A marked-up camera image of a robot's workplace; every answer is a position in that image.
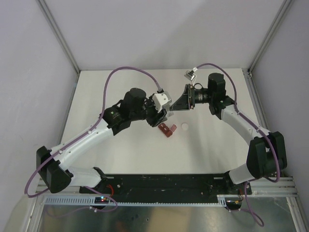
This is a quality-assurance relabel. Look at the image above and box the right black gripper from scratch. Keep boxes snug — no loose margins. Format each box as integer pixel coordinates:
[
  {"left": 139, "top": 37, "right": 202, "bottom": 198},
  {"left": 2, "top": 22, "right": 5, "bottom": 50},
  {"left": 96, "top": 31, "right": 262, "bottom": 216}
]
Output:
[{"left": 170, "top": 84, "right": 214, "bottom": 111}]

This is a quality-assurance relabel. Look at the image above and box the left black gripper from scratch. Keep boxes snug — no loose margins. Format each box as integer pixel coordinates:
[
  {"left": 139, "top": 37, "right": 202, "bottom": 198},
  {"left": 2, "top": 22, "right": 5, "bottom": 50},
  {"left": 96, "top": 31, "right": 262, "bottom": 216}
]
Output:
[{"left": 130, "top": 93, "right": 167, "bottom": 127}]

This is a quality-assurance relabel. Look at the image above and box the red pill organizer box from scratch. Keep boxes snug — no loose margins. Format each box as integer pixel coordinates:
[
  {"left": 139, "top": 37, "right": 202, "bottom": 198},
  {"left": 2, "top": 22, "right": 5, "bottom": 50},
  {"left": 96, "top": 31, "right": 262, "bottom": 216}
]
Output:
[{"left": 158, "top": 123, "right": 177, "bottom": 138}]

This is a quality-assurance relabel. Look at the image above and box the white bottle cap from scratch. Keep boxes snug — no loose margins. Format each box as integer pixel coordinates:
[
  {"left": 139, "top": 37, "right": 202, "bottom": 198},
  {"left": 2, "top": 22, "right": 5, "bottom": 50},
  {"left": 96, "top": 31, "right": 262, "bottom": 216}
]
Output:
[{"left": 181, "top": 123, "right": 189, "bottom": 131}]

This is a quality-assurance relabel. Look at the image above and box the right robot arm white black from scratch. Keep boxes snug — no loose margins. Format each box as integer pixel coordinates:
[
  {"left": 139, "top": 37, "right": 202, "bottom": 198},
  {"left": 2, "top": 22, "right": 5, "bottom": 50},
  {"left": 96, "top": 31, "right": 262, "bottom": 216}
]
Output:
[{"left": 170, "top": 73, "right": 287, "bottom": 194}]

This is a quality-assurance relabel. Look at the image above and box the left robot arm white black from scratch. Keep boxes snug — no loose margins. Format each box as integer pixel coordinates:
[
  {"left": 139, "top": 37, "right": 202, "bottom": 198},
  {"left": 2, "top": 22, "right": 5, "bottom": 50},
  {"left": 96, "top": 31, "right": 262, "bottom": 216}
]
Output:
[{"left": 36, "top": 88, "right": 171, "bottom": 193}]

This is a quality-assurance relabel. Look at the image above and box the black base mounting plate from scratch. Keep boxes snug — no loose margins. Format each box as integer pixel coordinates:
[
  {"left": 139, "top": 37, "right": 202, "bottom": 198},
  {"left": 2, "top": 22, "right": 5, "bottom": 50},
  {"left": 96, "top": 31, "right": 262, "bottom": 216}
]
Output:
[{"left": 94, "top": 174, "right": 252, "bottom": 200}]

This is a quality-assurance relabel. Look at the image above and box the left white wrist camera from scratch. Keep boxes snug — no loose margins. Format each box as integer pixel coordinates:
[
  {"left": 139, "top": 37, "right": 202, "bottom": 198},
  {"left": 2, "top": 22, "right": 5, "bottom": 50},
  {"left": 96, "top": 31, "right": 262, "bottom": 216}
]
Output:
[{"left": 152, "top": 91, "right": 172, "bottom": 113}]

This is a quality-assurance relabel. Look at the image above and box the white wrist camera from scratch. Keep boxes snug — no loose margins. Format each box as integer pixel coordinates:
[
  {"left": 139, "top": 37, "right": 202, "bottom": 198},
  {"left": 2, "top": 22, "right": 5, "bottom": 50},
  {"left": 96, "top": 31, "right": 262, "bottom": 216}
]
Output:
[
  {"left": 152, "top": 91, "right": 172, "bottom": 113},
  {"left": 184, "top": 69, "right": 196, "bottom": 82}
]

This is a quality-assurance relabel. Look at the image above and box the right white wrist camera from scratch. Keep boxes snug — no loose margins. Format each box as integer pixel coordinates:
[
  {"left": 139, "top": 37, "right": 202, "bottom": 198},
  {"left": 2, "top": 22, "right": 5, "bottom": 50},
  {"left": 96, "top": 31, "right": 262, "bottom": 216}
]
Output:
[{"left": 184, "top": 69, "right": 196, "bottom": 82}]

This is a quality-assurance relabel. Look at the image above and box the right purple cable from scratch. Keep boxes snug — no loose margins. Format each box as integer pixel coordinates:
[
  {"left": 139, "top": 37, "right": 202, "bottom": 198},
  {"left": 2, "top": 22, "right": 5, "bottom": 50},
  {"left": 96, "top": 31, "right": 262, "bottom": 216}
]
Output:
[{"left": 193, "top": 63, "right": 282, "bottom": 227}]

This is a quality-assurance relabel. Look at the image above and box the grey slotted cable duct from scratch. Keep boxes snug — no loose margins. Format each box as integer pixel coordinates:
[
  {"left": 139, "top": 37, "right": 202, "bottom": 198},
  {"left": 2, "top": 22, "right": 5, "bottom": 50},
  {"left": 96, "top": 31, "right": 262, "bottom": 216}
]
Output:
[{"left": 44, "top": 195, "right": 243, "bottom": 207}]

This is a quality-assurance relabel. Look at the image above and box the right aluminium frame post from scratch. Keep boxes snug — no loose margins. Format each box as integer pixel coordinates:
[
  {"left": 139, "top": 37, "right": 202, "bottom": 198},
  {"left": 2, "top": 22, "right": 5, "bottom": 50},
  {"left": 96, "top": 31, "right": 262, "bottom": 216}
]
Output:
[{"left": 247, "top": 0, "right": 295, "bottom": 76}]

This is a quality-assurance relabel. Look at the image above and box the aluminium frame post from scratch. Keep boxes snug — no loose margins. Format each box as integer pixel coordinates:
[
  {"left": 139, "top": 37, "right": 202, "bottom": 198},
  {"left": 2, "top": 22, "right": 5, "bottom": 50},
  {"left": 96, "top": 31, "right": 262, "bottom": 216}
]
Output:
[
  {"left": 247, "top": 0, "right": 295, "bottom": 76},
  {"left": 36, "top": 0, "right": 81, "bottom": 75}
]

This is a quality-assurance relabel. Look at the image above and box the left aluminium frame post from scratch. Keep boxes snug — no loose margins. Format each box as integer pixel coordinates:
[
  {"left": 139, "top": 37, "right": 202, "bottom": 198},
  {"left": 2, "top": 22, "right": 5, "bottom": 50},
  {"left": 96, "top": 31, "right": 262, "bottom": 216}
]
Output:
[{"left": 36, "top": 0, "right": 81, "bottom": 75}]

